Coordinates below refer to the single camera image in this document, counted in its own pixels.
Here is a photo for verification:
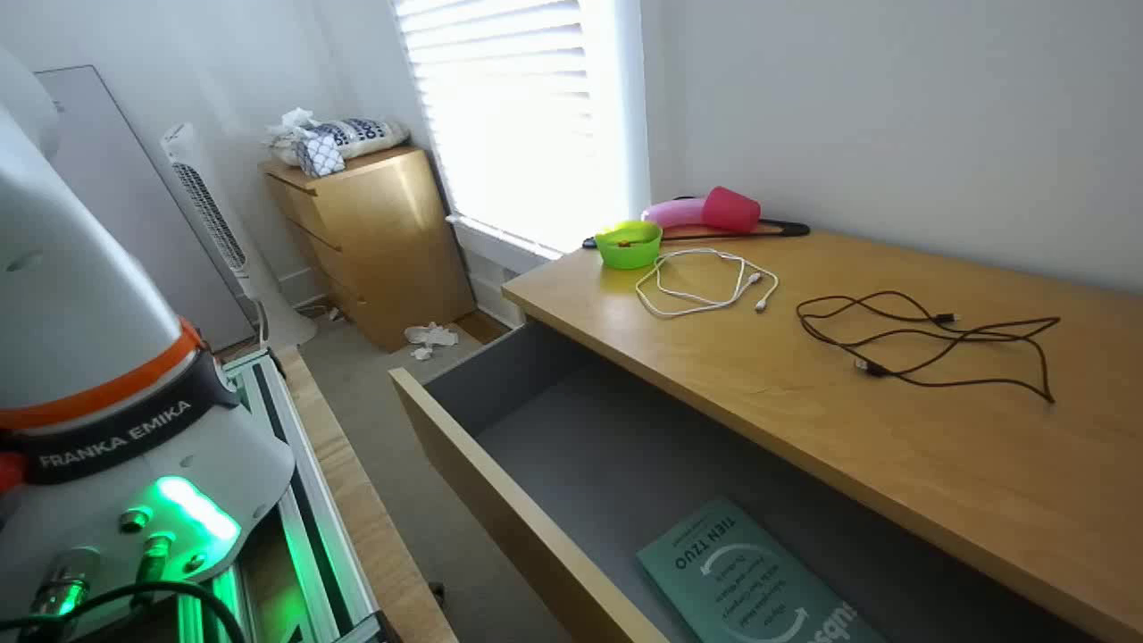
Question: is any white USB cable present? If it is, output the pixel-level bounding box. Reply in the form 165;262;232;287
632;245;785;325

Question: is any open wooden drawer grey inside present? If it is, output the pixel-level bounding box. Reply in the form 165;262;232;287
386;317;1105;643

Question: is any green plastic bowl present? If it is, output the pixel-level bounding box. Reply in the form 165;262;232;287
589;218;669;275

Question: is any crumpled white paper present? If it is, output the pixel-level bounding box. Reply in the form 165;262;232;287
399;317;463;365

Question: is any pink rounded object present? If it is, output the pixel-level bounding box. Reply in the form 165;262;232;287
641;197;712;231

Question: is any pink plastic cup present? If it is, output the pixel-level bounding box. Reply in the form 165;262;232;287
701;184;764;241

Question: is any wooden dresser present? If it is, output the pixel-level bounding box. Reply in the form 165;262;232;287
261;144;481;355

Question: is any white window blind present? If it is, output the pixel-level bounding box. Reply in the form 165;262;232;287
394;0;655;262

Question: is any green book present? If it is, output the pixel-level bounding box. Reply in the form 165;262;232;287
632;496;885;643

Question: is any pile of clothes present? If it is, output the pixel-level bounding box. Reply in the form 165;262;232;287
264;104;416;184

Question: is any white tower fan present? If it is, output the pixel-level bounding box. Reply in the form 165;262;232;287
158;123;271;347

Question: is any white flat panel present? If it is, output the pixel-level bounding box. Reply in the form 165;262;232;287
33;61;261;359

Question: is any wooden board beside frame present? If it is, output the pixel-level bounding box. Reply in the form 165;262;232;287
271;342;463;643

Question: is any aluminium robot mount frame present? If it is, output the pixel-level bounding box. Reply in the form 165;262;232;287
175;347;386;643

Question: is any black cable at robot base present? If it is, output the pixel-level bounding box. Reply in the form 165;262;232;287
0;580;249;643

